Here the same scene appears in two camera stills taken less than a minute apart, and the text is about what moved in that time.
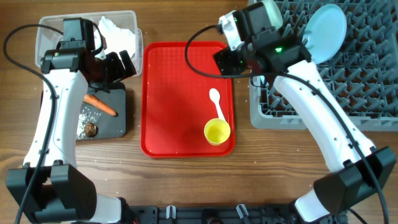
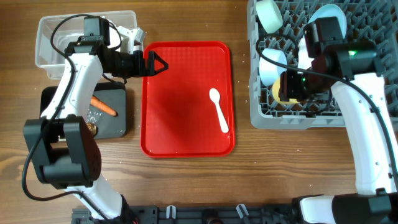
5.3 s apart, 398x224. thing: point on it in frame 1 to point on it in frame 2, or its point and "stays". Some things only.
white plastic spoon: [214, 97] stays
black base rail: [273, 214] stays
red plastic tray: [175, 104] stays
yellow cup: [217, 131] to [275, 92]
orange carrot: [93, 100] stays
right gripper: [226, 63] to [288, 89]
